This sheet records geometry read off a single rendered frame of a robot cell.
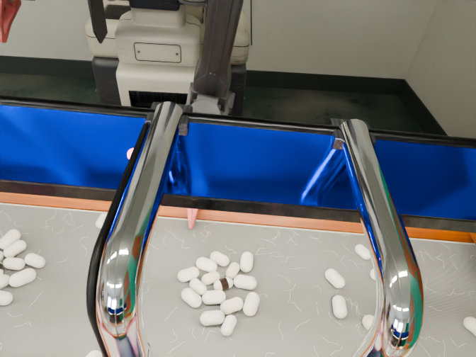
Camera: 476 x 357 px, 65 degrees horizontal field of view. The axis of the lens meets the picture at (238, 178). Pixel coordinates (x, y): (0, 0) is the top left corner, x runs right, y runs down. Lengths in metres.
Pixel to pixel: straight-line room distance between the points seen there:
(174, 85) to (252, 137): 0.77
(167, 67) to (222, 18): 0.52
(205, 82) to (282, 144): 0.38
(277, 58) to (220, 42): 2.04
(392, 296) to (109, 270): 0.15
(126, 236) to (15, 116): 0.17
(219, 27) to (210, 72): 0.09
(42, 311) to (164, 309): 0.18
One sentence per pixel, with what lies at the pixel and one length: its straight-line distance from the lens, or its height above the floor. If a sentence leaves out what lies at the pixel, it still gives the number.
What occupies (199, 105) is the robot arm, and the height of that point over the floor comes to 0.95.
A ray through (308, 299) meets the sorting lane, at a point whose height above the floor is 0.74.
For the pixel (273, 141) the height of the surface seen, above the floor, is 1.10.
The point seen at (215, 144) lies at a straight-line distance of 0.30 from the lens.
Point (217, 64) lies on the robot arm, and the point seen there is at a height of 1.01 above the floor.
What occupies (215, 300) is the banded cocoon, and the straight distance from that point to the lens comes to 0.60.
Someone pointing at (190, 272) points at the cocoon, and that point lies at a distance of 0.62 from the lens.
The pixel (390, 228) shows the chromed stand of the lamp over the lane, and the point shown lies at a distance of 0.23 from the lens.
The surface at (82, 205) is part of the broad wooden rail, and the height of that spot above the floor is 0.75.
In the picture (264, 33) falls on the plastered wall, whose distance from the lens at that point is 2.56.
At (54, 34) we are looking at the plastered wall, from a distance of 2.75.
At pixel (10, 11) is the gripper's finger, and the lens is 0.80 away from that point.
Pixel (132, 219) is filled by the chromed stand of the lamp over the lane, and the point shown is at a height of 1.12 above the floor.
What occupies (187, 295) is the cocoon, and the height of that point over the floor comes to 0.76.
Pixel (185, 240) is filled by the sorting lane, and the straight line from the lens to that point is 0.69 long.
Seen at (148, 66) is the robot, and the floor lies 0.80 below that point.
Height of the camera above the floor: 1.28
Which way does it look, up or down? 42 degrees down
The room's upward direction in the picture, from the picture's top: 6 degrees clockwise
